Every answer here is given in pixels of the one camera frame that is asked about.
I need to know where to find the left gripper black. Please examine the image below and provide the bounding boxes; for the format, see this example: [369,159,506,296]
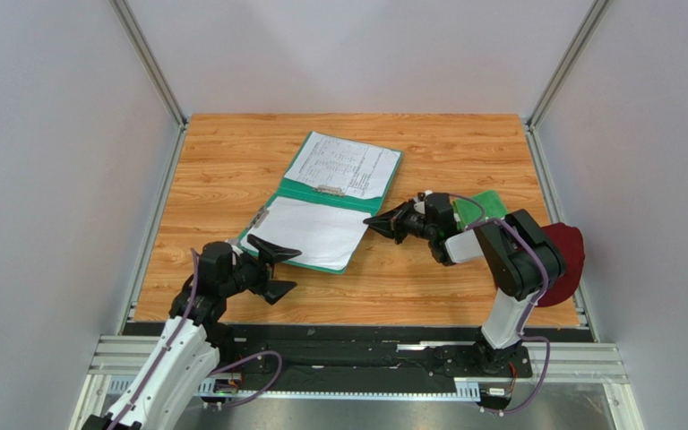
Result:
[220,235,299,304]

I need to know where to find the printed paper sheet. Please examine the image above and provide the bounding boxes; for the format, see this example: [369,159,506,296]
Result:
[284,132,402,200]

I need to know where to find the white paper sheet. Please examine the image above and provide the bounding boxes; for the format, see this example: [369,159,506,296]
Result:
[240,196,369,272]

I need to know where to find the green file folder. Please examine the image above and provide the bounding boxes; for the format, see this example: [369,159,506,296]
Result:
[238,153,403,274]

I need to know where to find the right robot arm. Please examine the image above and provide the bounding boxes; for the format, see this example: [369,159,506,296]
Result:
[363,192,566,374]

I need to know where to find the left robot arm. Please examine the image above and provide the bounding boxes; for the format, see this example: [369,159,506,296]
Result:
[83,235,301,429]

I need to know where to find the metal folder clip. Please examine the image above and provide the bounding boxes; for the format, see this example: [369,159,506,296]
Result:
[247,205,270,230]

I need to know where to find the metal folder clamp bar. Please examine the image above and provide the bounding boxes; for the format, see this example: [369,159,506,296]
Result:
[314,185,346,196]

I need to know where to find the green folded cloth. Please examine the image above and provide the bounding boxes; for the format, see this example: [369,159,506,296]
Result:
[451,190,509,230]

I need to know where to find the dark red hat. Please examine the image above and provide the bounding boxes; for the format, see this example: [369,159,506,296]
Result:
[537,222,585,307]

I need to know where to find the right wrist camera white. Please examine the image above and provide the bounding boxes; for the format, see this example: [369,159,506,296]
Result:
[413,190,432,215]

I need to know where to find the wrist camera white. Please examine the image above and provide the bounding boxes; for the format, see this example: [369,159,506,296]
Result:
[413,190,432,215]
[226,238,244,267]

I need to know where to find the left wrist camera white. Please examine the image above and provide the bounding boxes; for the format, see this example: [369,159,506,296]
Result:
[226,238,244,267]

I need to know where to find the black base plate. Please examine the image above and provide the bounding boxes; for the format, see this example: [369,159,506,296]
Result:
[177,323,536,395]

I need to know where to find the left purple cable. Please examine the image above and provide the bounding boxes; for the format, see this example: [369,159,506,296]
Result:
[105,247,283,430]

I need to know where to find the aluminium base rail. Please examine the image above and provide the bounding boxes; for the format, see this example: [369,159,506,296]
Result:
[84,335,628,402]

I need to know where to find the right aluminium frame post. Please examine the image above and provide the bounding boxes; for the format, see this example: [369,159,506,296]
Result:
[526,0,613,132]

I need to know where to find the aluminium frame post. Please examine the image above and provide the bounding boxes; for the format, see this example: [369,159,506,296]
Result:
[526,0,613,132]
[109,0,188,129]

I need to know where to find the left aluminium frame post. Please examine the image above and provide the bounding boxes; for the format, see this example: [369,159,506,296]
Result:
[109,0,188,129]

